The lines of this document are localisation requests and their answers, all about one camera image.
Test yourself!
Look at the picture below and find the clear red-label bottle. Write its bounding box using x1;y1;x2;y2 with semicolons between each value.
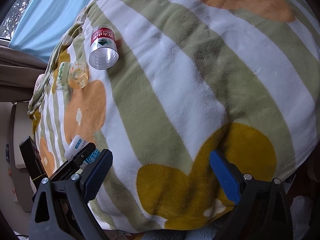
89;24;119;70

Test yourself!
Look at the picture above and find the left brown curtain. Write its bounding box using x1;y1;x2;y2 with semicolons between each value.
0;46;47;102

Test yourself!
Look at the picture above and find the clear green-label bottle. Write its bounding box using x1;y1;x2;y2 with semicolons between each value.
55;62;71;92

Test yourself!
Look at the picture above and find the floral striped blanket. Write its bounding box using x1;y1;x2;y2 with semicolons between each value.
29;0;319;233

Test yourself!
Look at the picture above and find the light blue cloth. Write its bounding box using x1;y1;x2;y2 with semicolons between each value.
9;0;90;62

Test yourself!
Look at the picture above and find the grey wooden headboard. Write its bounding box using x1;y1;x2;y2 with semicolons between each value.
1;102;34;235

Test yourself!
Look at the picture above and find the white blue-label bottle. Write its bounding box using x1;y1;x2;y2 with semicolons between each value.
65;135;100;170

